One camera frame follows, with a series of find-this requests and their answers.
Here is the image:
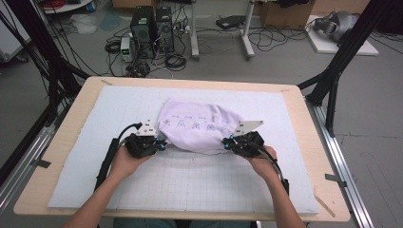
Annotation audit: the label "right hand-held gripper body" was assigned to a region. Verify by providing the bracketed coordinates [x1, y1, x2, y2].
[232, 120, 266, 159]

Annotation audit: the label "black frame strut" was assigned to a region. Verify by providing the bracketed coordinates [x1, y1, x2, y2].
[297, 0, 403, 138]
[0, 0, 91, 127]

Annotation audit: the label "aluminium rail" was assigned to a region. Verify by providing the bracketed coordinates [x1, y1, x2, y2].
[305, 98, 376, 228]
[0, 104, 65, 217]

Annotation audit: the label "thin wooden stick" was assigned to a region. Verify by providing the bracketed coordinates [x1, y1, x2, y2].
[313, 193, 336, 219]

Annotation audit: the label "white round table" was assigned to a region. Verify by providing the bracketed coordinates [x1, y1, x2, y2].
[42, 0, 93, 15]

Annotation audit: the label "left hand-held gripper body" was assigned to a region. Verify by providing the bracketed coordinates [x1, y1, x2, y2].
[125, 119, 160, 159]

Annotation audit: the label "black computer tower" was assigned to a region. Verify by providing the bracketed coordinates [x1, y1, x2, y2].
[130, 5, 157, 60]
[155, 6, 175, 53]

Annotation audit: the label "right hand-held gripper black cable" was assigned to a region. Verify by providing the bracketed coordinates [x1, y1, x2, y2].
[250, 142, 290, 195]

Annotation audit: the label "grey bag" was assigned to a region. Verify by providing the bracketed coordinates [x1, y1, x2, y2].
[313, 9, 360, 43]

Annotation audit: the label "white cabinet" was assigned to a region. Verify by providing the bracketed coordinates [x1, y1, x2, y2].
[0, 0, 32, 63]

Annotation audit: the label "lilac printed towel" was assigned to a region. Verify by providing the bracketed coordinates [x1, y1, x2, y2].
[157, 97, 246, 156]

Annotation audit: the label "white floor board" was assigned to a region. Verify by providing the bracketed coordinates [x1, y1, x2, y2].
[305, 14, 380, 57]

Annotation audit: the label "left hand-held gripper black cable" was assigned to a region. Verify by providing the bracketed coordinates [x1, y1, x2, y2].
[94, 122, 143, 191]

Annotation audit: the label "black flat box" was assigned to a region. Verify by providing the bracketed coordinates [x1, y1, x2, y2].
[216, 14, 247, 30]

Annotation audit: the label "hand-held gripper black cable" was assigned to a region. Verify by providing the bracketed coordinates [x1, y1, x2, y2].
[250, 142, 290, 195]
[94, 122, 143, 191]

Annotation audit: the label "loose black floor cables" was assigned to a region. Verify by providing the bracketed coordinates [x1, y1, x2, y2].
[247, 28, 309, 52]

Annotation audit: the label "clear plastic sheet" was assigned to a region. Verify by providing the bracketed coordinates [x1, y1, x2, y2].
[69, 13, 98, 35]

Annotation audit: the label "coiled black cable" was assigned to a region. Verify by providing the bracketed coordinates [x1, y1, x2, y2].
[164, 53, 188, 72]
[104, 37, 123, 55]

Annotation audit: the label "person's blue jeans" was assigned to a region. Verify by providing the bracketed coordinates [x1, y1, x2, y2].
[113, 218, 251, 228]

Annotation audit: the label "brown cardboard box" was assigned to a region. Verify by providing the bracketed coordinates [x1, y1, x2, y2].
[259, 0, 316, 30]

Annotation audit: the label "white gridded mat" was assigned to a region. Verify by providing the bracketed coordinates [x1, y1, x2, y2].
[47, 85, 320, 216]

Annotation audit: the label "person's left hand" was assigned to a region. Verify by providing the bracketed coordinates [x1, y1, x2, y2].
[107, 144, 152, 183]

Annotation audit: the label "person's right hand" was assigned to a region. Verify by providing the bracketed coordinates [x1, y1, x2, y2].
[246, 144, 282, 185]

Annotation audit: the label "white desk leg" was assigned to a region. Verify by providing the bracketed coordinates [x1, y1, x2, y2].
[189, 0, 201, 62]
[240, 0, 256, 61]

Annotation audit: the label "white power supply unit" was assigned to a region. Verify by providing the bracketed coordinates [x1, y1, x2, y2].
[120, 36, 136, 63]

